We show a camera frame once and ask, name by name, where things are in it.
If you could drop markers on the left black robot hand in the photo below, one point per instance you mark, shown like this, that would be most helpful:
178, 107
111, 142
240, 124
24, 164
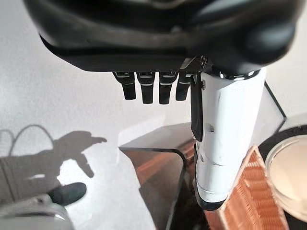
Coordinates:
144, 36

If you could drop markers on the round glass washing machine door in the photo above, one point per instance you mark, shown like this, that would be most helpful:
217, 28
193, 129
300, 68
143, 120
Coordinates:
287, 167

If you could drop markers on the brown acrylic stool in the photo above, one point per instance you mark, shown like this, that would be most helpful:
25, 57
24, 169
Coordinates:
163, 182

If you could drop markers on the left silver robot leg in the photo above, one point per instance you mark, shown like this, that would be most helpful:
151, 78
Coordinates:
67, 194

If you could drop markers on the rectangular wicker laundry basket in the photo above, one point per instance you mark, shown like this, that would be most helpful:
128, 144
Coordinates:
254, 203

